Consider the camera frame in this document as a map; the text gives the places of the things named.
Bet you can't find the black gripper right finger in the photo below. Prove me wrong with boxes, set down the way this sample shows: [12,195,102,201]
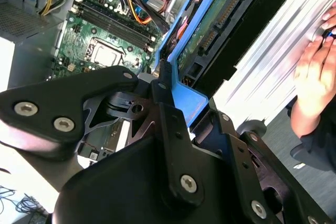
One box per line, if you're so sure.
[206,110,335,224]

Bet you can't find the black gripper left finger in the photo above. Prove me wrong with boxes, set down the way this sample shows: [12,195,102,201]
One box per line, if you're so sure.
[0,59,206,207]

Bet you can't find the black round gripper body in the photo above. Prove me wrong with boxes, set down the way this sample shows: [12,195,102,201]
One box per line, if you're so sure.
[51,134,255,224]

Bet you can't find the hard disk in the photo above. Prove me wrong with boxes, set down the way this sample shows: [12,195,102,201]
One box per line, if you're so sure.
[154,0,313,128]

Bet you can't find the round black blue-ringed tool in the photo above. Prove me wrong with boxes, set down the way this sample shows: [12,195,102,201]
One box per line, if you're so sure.
[321,28,336,43]

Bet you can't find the person's hand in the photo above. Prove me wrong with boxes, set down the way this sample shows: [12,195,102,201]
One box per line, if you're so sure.
[293,2,336,115]

